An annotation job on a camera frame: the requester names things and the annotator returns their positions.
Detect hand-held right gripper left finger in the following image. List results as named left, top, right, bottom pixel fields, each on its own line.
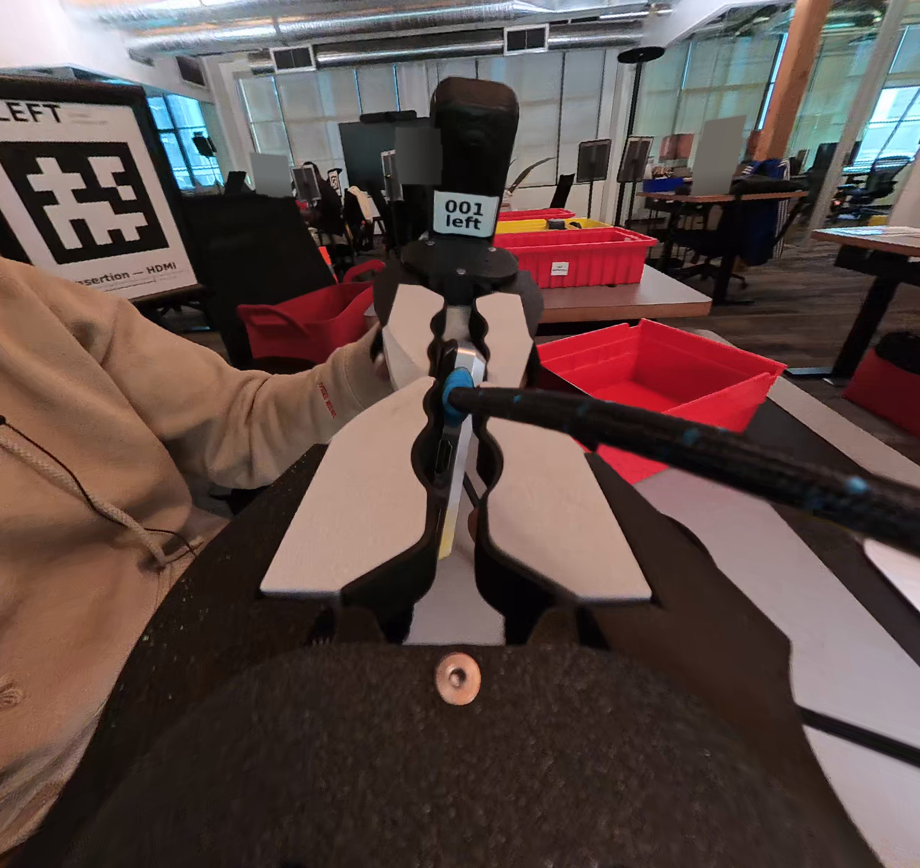
left=259, top=376, right=439, bottom=603

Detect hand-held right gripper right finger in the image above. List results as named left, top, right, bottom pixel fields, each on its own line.
left=474, top=415, right=655, bottom=606

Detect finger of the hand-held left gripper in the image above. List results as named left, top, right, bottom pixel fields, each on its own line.
left=381, top=283, right=450, bottom=391
left=474, top=293, right=539, bottom=389

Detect black braided hdmi cable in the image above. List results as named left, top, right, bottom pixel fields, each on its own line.
left=440, top=368, right=920, bottom=549

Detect red plastic bin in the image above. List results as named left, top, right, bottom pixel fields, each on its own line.
left=538, top=318, right=788, bottom=484

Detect person's left forearm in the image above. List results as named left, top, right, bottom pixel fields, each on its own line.
left=172, top=322, right=392, bottom=488

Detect red plastic basket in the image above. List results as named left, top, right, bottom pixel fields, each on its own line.
left=237, top=261, right=389, bottom=366

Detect yellow plastic bin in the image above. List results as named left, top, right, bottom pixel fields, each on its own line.
left=496, top=216, right=612, bottom=235

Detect red ribbed storage bin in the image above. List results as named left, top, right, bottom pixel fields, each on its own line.
left=494, top=227, right=658, bottom=288

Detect brown top table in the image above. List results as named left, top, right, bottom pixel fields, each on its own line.
left=535, top=264, right=713, bottom=323

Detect wooden top office desk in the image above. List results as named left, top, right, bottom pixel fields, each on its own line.
left=783, top=225, right=920, bottom=384
left=636, top=189, right=809, bottom=305

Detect person in beige hoodie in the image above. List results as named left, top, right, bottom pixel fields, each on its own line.
left=0, top=257, right=238, bottom=855

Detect red bag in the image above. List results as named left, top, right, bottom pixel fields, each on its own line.
left=841, top=332, right=920, bottom=438

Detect black white tag sign board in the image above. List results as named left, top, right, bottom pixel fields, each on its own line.
left=0, top=76, right=206, bottom=303

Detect wooden column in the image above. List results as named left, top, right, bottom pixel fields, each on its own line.
left=751, top=0, right=852, bottom=161

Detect black office chair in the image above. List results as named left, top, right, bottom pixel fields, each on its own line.
left=834, top=157, right=910, bottom=226

